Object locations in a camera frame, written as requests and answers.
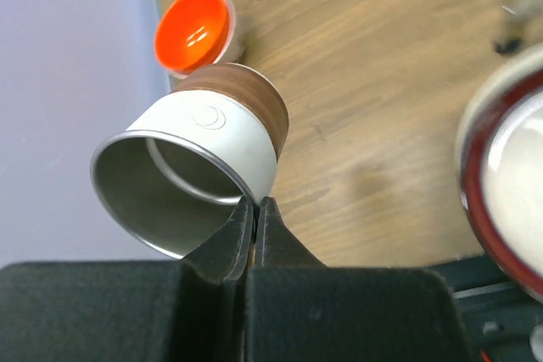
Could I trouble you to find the pale green plate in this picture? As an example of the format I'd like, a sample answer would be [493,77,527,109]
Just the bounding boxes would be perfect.
[454,44,542,209]

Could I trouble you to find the metal two-tier dish rack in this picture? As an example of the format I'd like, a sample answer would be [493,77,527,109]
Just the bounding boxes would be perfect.
[493,0,542,55]

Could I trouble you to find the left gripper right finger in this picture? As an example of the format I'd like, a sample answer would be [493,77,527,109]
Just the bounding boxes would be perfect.
[245,198,473,361]

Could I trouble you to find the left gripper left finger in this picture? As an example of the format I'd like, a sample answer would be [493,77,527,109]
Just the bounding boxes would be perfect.
[1,200,253,361]

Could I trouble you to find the steel cup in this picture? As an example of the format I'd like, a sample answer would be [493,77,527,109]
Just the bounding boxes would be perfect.
[91,63,289,259]

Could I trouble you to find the orange bowl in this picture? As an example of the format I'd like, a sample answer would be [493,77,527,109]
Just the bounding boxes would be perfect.
[154,0,245,79]

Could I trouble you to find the red rimmed white plate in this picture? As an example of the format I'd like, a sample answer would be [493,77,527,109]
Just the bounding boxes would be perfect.
[460,69,543,302]

